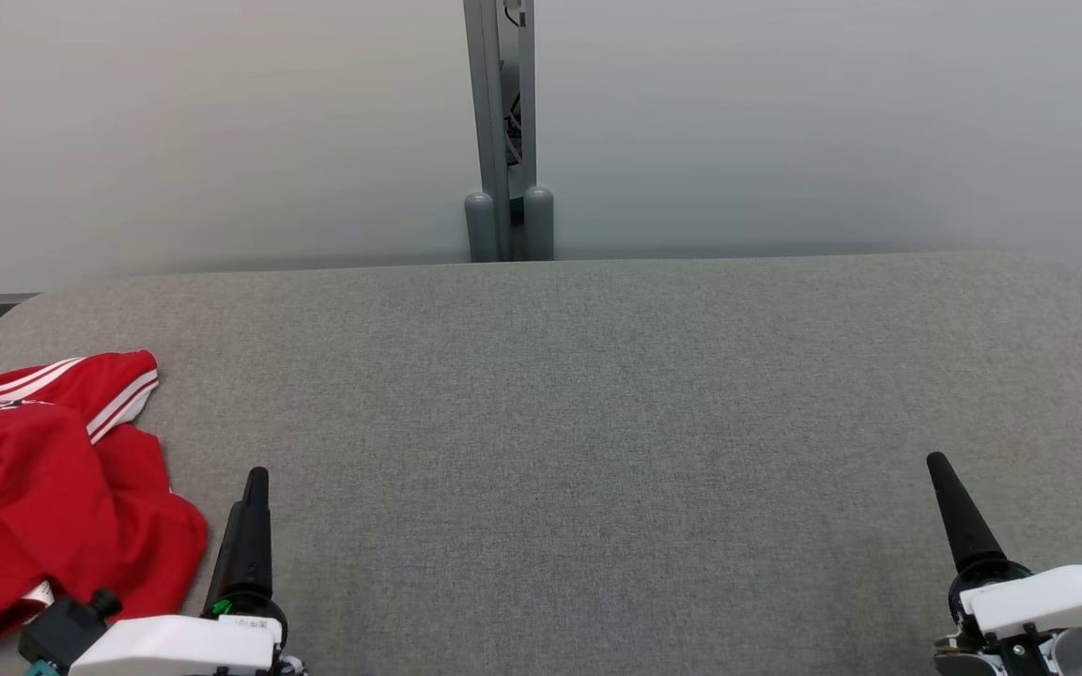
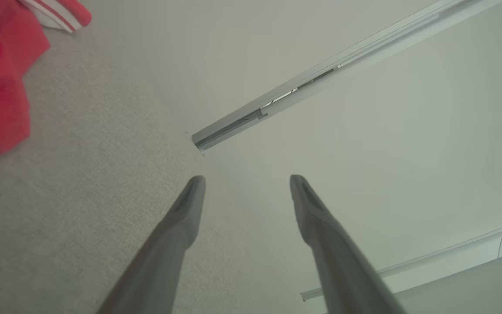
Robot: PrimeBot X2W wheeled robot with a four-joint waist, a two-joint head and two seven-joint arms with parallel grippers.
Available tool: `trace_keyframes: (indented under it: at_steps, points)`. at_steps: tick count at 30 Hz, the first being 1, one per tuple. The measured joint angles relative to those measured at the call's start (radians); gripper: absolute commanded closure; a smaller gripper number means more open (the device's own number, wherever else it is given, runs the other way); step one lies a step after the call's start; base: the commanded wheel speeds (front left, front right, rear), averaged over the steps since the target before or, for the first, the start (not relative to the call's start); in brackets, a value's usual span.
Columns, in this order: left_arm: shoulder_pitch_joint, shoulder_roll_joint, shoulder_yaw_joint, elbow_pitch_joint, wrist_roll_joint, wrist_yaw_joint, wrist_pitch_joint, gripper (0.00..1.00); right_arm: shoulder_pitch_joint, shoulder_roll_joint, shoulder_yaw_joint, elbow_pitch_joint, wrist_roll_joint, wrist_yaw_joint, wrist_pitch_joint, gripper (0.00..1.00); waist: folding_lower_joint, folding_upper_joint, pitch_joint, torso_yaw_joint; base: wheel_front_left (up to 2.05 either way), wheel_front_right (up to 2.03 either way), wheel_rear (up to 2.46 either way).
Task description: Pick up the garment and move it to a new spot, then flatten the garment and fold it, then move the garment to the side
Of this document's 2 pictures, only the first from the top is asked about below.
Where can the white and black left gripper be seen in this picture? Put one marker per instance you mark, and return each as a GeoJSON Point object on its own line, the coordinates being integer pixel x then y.
{"type": "Point", "coordinates": [175, 648]}

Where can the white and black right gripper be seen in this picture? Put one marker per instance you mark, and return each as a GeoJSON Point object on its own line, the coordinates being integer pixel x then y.
{"type": "Point", "coordinates": [1048, 601]}

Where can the red jersey with white stripes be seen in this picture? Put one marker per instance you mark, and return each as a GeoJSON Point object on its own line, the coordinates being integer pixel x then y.
{"type": "Point", "coordinates": [156, 549]}

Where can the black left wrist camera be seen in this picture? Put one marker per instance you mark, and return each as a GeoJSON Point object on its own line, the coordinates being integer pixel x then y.
{"type": "Point", "coordinates": [67, 631]}

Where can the teal left camera connector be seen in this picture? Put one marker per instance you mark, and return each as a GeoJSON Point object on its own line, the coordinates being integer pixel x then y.
{"type": "Point", "coordinates": [37, 669]}

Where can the grey metal post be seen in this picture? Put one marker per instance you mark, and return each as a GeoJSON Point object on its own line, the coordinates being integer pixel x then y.
{"type": "Point", "coordinates": [494, 94]}

